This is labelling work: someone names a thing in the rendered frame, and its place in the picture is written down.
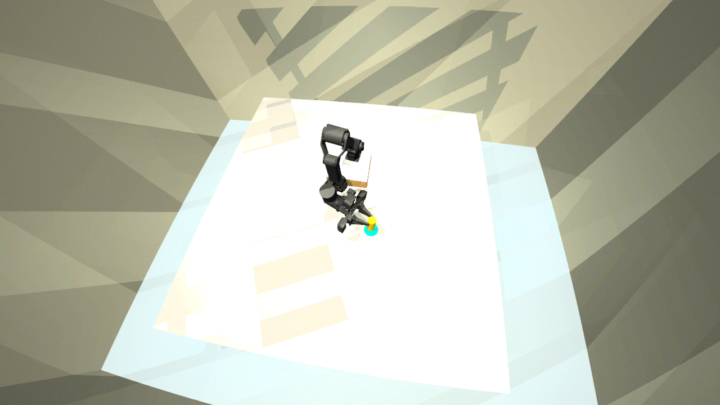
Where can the cyan circle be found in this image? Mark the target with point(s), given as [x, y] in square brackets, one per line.
[371, 233]

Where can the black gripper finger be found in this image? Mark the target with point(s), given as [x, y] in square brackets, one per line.
[363, 210]
[356, 220]

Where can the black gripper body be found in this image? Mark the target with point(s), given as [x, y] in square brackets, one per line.
[341, 226]

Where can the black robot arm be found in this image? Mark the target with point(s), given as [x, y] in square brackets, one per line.
[339, 136]

